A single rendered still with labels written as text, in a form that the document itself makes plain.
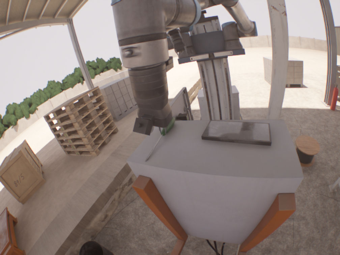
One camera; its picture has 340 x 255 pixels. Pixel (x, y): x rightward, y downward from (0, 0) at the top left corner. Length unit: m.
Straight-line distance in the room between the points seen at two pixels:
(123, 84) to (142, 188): 3.34
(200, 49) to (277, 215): 1.46
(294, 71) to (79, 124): 5.60
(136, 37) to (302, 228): 1.80
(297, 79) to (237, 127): 4.91
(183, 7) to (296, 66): 4.90
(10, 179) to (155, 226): 2.66
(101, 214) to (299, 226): 2.18
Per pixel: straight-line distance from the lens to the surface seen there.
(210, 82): 1.67
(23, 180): 3.14
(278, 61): 0.68
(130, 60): 0.24
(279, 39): 0.66
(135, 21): 0.23
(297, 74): 5.17
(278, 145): 0.34
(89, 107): 2.49
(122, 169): 1.91
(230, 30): 1.40
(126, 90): 3.64
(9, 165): 3.06
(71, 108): 2.27
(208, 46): 1.53
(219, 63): 1.63
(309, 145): 2.16
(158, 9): 0.25
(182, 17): 0.32
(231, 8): 0.95
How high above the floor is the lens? 1.46
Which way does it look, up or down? 29 degrees down
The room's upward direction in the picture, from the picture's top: 17 degrees counter-clockwise
